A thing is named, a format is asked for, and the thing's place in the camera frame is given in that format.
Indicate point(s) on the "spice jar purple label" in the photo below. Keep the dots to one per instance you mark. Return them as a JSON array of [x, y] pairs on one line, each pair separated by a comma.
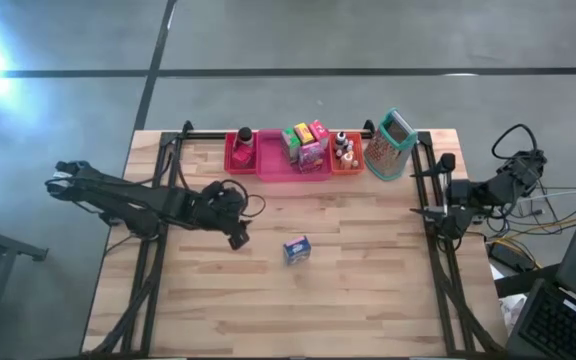
[[245, 134]]

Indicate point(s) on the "small red plastic basket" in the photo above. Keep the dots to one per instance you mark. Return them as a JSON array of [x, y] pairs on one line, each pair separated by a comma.
[[235, 170]]

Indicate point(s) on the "large black dropper bottle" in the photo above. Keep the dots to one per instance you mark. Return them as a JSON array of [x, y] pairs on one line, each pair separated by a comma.
[[340, 138]]

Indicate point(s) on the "black keyboard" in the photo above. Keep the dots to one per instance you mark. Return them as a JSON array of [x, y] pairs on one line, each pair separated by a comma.
[[568, 335]]

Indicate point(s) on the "Frosted Flakes cereal box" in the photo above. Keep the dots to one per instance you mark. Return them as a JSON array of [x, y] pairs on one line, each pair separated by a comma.
[[297, 252]]

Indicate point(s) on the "steel box grater teal trim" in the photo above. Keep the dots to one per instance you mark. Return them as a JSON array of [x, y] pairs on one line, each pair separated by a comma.
[[388, 155]]

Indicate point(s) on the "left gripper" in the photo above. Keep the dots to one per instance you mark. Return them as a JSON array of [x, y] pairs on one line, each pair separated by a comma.
[[223, 212]]

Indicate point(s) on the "small red cereal box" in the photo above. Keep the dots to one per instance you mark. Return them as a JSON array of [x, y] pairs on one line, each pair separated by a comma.
[[319, 132]]

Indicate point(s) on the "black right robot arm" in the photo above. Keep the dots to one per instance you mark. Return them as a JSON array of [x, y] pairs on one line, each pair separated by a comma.
[[518, 180]]

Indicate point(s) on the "black aluminium rig frame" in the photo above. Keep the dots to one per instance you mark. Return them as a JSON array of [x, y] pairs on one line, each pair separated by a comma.
[[195, 135]]

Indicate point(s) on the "small white-capped dropper bottle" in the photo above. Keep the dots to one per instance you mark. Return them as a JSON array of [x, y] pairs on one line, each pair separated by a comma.
[[338, 154], [350, 146]]

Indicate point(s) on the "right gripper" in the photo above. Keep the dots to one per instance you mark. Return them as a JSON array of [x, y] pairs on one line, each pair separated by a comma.
[[470, 195]]

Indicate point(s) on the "small yellow carton box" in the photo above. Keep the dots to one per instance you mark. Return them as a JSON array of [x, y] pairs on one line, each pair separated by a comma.
[[304, 133]]

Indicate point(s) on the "black power brick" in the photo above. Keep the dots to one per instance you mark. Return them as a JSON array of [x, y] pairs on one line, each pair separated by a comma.
[[508, 256]]

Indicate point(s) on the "small orange plastic basket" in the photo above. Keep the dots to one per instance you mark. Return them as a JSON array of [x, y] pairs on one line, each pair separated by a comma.
[[358, 170]]

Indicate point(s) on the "white crumpled bag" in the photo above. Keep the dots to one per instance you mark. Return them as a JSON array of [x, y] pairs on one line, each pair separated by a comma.
[[513, 312]]

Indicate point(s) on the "small green carton box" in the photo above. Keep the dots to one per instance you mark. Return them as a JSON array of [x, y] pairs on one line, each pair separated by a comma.
[[290, 145]]

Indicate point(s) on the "pink plastic tray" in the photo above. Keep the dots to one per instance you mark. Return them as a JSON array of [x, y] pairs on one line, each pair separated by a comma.
[[273, 167]]

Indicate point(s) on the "Raisin Bran cereal box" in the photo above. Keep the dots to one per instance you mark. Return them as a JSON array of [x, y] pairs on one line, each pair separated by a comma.
[[312, 157]]

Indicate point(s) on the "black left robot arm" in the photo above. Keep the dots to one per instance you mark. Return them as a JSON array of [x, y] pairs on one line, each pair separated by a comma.
[[118, 195]]

